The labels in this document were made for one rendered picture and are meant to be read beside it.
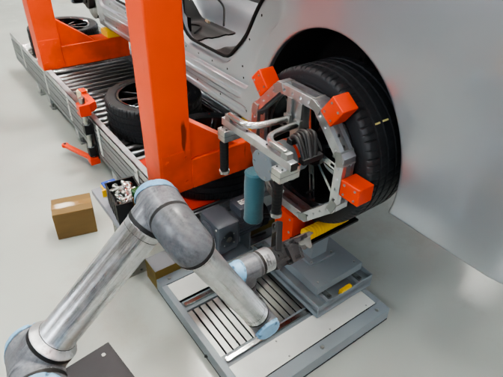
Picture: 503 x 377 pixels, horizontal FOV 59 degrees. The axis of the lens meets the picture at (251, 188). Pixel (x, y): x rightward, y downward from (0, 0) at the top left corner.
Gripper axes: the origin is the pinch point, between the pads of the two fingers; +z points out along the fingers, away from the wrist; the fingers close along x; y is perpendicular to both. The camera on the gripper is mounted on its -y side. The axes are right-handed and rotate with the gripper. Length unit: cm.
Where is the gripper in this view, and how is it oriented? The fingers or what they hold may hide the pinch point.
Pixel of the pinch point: (309, 232)
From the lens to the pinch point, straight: 173.9
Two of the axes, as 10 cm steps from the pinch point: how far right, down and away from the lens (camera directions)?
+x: 4.4, -2.3, -8.7
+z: 8.1, -3.1, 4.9
